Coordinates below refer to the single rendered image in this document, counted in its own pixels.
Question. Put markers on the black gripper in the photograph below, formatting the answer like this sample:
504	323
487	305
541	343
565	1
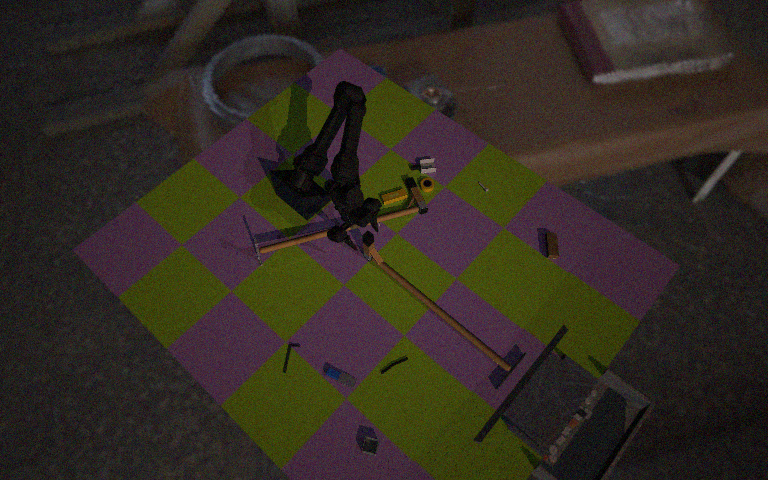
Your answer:
339	234

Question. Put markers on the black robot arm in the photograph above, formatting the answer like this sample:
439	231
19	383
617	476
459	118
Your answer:
349	100

